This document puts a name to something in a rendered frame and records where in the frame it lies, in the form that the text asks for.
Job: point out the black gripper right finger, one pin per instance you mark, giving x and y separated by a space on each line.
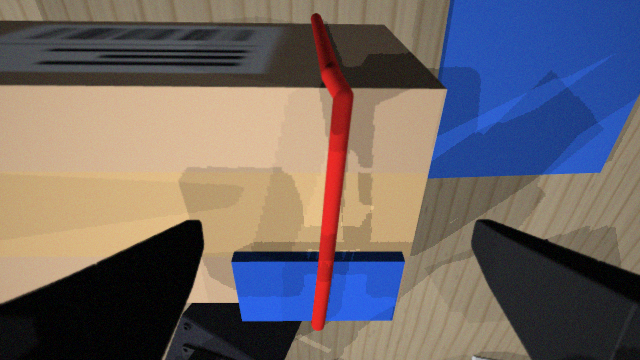
563 305

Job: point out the tan cardboard box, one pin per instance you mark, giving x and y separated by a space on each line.
112 132

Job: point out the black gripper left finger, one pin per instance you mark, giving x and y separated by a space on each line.
124 307

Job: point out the red strap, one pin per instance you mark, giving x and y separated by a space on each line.
343 96

